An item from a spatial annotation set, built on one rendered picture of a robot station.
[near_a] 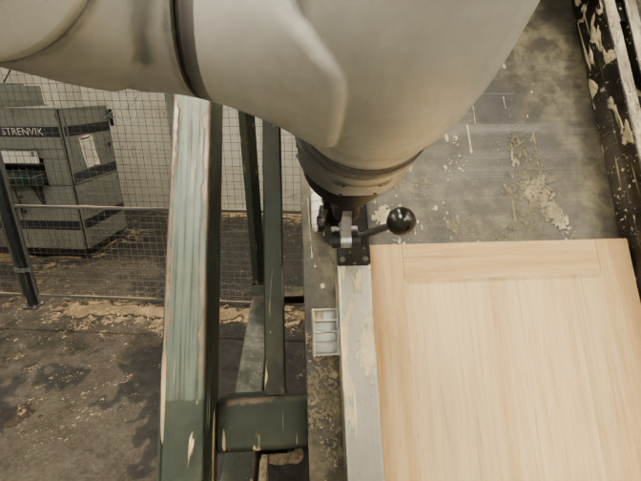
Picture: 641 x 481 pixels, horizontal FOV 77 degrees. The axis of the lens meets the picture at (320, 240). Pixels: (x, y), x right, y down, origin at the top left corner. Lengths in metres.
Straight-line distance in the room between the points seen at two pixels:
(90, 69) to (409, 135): 0.13
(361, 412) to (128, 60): 0.52
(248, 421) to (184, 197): 0.36
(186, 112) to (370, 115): 0.55
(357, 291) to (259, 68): 0.47
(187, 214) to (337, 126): 0.47
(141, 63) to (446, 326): 0.56
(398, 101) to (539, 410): 0.62
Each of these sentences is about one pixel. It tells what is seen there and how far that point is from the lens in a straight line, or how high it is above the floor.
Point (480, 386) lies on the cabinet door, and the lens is 0.68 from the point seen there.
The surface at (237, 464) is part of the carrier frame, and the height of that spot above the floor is 0.79.
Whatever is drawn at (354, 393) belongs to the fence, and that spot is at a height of 1.19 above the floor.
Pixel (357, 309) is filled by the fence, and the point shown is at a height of 1.29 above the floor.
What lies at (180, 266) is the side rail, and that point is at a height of 1.35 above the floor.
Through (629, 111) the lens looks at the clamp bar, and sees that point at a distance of 0.86.
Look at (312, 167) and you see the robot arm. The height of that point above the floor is 1.55.
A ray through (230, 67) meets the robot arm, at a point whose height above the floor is 1.60.
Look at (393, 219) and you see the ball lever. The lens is 0.52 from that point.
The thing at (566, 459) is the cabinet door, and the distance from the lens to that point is 0.76.
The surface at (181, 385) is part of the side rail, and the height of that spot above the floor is 1.22.
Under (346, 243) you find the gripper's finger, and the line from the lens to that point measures 0.36.
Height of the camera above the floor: 1.59
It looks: 20 degrees down
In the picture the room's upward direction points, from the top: straight up
